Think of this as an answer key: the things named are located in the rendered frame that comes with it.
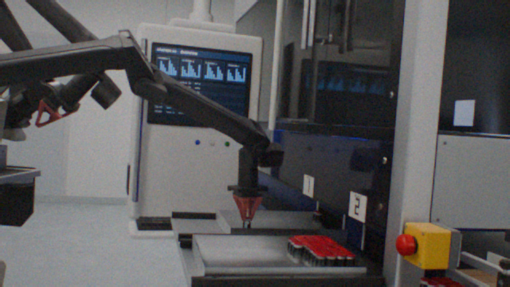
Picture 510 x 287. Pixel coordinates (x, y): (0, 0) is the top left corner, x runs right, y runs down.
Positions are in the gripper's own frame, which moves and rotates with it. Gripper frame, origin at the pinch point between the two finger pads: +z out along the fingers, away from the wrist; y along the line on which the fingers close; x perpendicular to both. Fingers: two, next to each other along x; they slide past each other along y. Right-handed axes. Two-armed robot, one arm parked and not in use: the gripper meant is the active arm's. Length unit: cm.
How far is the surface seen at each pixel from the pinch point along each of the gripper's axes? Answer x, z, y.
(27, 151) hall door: 535, 18, -47
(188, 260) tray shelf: -18.9, 4.1, -24.1
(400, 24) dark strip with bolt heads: -44, -49, 13
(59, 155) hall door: 526, 24, -9
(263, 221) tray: 15.4, 5.1, 13.6
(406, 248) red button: -57, -5, 4
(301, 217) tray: 13.1, 4.4, 27.0
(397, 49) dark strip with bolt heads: -43, -44, 13
